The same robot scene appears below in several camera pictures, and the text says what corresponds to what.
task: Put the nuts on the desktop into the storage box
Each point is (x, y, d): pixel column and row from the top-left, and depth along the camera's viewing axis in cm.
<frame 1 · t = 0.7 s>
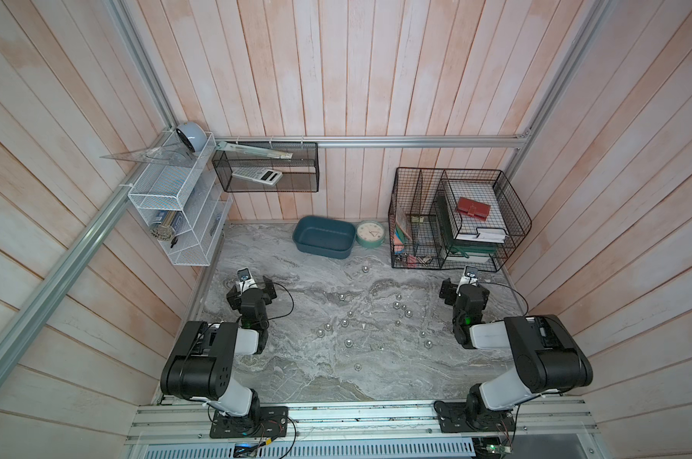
left hand: (252, 282, 93), fingers open
right hand: (463, 279, 94), fingers open
teal plastic storage box: (326, 237, 118), on the table
green round clock: (370, 234, 116), point 2 cm above the table
steel hex nut: (365, 269, 106), on the table
steel hex nut 2: (399, 296, 100), on the table
steel hex nut 3: (397, 305, 97), on the table
steel hex nut 4: (403, 307, 97), on the table
steel hex nut 5: (408, 314, 95), on the table
steel hex nut 6: (398, 323, 93), on the table
steel hex nut 7: (350, 314, 95), on the table
steel hex nut 8: (344, 322, 92), on the table
steel hex nut 9: (328, 327, 92), on the table
steel hex nut 10: (320, 333, 90), on the table
steel hex nut 11: (349, 342, 87), point 2 cm above the table
steel hex nut 12: (422, 334, 90), on the table
steel hex nut 13: (428, 344, 88), on the table

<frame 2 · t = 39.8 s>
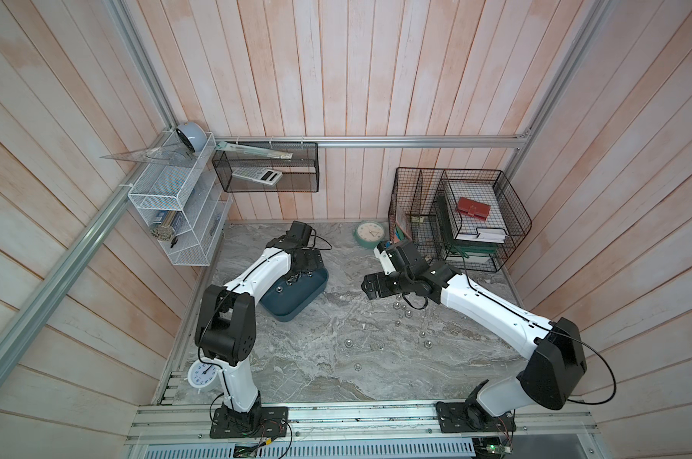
left hand: (307, 269, 93), fingers open
right hand: (373, 282, 83), fingers open
teal plastic storage box: (292, 295, 101), on the table
white alarm clock: (200, 377, 80), point 3 cm above the table
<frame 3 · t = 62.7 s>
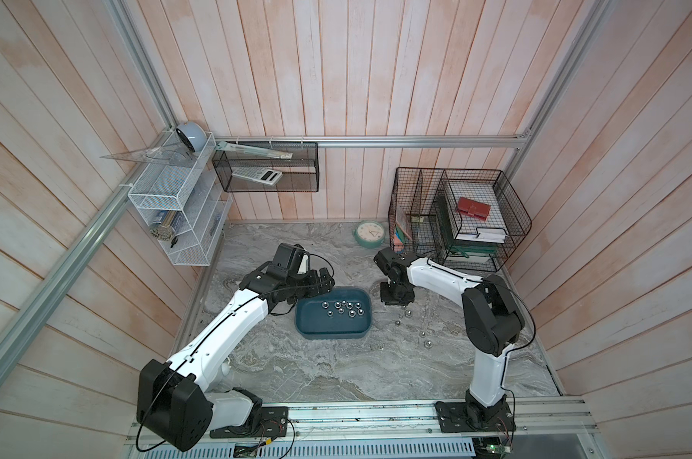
left hand: (320, 290, 79), fingers open
right hand: (387, 297, 94), fingers open
teal plastic storage box: (313, 322, 93), on the table
steel hex nut 14: (352, 314, 94), on the table
steel hex nut 15: (360, 312, 95), on the table
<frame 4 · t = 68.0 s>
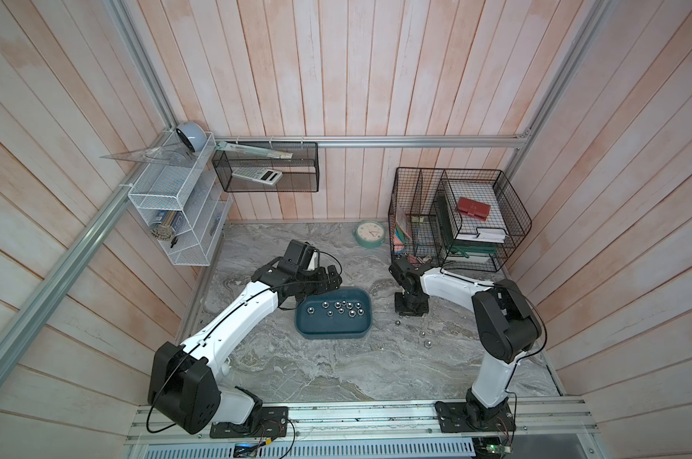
left hand: (328, 287, 81), fingers open
right hand: (404, 310, 95), fingers open
